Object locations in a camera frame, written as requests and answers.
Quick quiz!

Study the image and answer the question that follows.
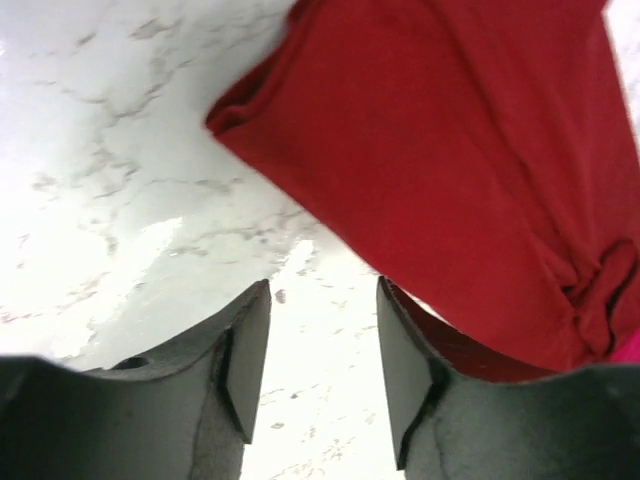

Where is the bright red t-shirt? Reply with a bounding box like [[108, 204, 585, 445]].
[[610, 330, 640, 364]]

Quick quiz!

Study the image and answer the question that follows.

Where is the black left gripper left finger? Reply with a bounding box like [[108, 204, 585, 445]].
[[1, 280, 271, 480]]

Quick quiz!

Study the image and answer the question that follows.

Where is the dark red t-shirt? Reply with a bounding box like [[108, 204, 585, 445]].
[[206, 0, 639, 371]]

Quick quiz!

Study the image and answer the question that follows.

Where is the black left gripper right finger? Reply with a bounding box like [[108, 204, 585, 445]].
[[377, 278, 639, 479]]

